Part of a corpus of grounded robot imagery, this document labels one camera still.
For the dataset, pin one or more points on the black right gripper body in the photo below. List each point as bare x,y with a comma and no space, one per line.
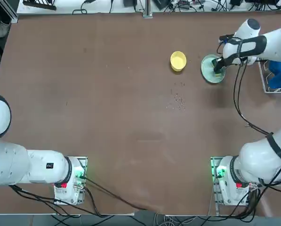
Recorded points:
222,64

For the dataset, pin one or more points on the green and yellow sponge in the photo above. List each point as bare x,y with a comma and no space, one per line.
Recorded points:
213,64

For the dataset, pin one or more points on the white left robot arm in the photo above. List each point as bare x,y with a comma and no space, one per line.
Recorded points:
10,162

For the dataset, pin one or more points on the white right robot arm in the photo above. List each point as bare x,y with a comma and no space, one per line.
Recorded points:
253,162

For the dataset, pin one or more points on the pale green plate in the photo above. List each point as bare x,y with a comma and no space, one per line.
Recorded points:
207,73

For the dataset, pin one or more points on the small yellow dish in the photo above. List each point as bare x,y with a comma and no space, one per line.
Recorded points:
178,60

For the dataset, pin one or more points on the black power brick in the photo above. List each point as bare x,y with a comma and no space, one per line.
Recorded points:
130,2
161,4

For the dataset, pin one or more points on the aluminium corner profile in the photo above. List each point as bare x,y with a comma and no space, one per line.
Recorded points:
10,14

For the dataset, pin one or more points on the person's foot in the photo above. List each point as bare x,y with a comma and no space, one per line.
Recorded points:
2,29

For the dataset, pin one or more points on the aluminium profile post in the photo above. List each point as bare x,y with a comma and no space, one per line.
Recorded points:
147,9

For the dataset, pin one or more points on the grey metal mount plate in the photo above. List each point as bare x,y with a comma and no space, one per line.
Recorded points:
214,162
83,160

